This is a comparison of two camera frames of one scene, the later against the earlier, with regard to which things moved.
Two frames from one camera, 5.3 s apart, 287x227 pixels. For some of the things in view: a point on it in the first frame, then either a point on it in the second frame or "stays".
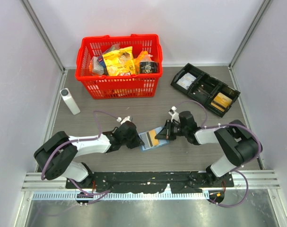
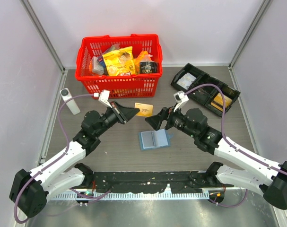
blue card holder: x=150 y=142 stays
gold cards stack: x=221 y=101 stays
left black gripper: x=137 y=142 to x=123 y=113
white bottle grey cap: x=65 y=94 stays
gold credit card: x=151 y=135 to x=145 y=110
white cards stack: x=186 y=80 stays
